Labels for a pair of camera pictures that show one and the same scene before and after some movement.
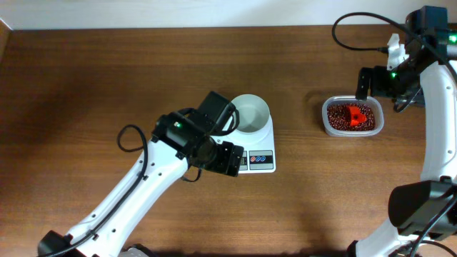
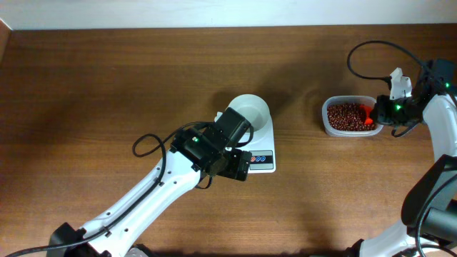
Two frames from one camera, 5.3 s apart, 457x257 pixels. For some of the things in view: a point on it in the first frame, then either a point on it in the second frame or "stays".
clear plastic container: [374, 101] stays
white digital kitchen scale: [258, 154] stays
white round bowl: [254, 113] stays
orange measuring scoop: [356, 116] -> [367, 108]
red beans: [338, 119] stays
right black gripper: [364, 83] -> [378, 113]
